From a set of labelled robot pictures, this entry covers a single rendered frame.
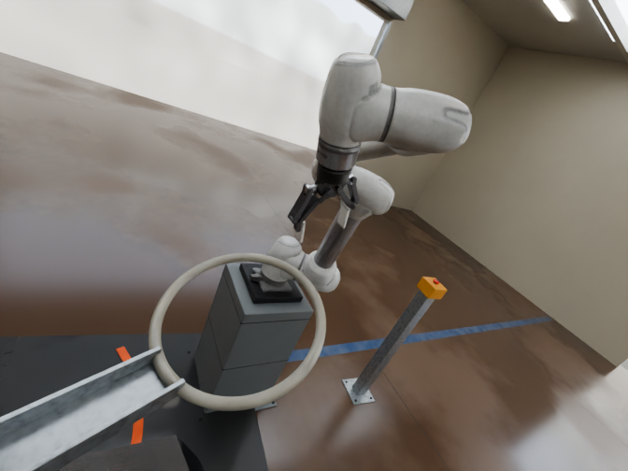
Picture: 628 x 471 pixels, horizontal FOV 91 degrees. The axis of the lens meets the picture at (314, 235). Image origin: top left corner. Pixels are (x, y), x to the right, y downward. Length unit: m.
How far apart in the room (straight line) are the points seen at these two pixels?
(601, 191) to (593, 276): 1.40
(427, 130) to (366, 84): 0.14
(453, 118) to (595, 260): 6.25
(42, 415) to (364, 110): 0.85
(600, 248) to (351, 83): 6.40
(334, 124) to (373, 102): 0.08
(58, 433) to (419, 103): 0.92
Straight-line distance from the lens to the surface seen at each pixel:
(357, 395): 2.61
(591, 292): 6.83
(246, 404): 0.84
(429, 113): 0.62
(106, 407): 0.88
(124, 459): 1.27
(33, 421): 0.88
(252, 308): 1.56
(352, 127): 0.61
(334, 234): 1.31
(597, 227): 6.85
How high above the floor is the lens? 1.82
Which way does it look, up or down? 24 degrees down
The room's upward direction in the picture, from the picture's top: 25 degrees clockwise
